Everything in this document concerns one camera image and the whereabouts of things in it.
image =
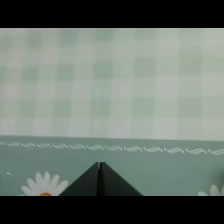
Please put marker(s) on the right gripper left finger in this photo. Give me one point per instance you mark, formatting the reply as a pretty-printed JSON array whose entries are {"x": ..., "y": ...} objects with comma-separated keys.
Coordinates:
[{"x": 87, "y": 184}]

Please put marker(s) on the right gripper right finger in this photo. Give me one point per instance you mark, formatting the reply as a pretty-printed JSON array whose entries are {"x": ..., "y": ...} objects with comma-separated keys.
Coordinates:
[{"x": 114, "y": 184}]

